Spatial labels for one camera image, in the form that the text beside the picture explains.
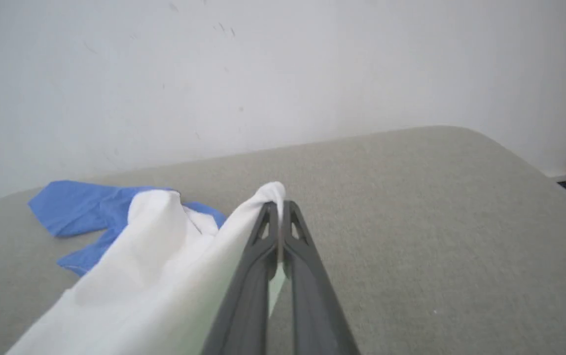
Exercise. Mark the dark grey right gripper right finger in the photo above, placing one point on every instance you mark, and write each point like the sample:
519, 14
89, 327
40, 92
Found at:
312, 305

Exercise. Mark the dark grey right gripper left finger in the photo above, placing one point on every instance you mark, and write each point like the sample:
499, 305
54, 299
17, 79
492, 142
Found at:
246, 296

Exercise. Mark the white and blue garment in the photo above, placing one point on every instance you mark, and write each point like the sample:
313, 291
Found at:
155, 276

